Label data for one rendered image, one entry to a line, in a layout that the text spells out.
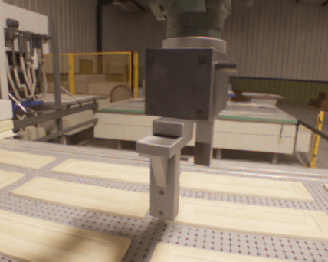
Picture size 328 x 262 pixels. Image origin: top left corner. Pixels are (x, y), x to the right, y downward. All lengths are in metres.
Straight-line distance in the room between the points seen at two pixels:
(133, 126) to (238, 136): 1.79
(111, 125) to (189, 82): 4.02
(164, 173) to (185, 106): 0.13
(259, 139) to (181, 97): 3.68
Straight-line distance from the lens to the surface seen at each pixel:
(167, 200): 0.45
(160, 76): 0.47
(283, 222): 1.06
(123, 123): 4.33
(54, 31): 3.60
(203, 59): 0.44
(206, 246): 0.89
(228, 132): 4.03
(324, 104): 13.26
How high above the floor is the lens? 1.43
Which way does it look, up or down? 13 degrees down
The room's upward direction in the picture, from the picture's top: 1 degrees clockwise
